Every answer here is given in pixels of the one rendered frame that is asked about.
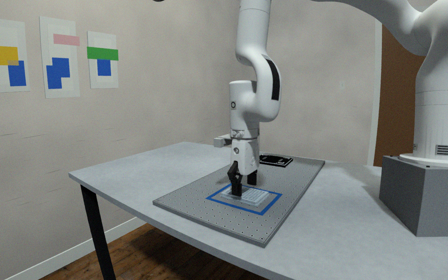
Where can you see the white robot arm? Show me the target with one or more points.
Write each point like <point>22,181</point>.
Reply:
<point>421,33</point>

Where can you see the blue rectangular tape outline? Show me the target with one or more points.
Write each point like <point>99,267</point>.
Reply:
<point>255,212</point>

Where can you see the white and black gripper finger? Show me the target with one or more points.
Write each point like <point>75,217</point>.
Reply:
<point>236,183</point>
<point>252,178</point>

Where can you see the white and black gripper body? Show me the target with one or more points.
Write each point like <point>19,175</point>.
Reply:
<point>246,152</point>

